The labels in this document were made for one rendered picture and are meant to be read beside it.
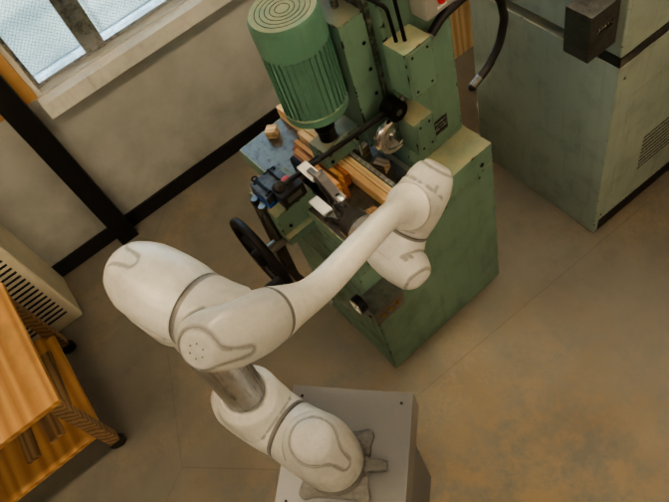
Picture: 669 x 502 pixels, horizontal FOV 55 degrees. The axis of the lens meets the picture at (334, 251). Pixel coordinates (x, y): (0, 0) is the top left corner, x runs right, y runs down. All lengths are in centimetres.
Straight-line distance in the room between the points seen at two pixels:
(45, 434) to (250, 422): 145
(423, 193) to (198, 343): 61
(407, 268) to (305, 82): 51
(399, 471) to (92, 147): 203
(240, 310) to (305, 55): 73
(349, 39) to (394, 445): 102
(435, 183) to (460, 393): 127
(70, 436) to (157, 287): 178
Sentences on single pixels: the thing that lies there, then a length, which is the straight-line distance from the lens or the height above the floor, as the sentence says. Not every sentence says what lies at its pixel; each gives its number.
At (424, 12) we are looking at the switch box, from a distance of 163.
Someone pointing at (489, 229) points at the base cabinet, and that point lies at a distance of 237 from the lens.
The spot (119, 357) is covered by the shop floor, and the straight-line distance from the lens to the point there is 303.
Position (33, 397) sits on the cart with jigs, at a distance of 247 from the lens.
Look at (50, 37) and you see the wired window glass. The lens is 288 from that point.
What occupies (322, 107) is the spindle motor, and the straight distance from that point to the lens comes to 164.
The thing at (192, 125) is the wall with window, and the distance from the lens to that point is 323.
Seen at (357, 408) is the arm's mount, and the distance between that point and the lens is 175.
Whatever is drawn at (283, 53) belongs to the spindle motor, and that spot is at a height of 142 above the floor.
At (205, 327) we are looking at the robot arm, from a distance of 95.
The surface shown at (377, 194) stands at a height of 94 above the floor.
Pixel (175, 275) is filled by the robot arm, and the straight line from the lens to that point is 104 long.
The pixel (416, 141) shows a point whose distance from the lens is 178.
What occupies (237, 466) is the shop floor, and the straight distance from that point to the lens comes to 260.
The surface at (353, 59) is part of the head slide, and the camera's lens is 166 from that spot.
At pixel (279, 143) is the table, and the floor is 90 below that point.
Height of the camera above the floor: 233
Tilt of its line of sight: 54 degrees down
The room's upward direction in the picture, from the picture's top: 24 degrees counter-clockwise
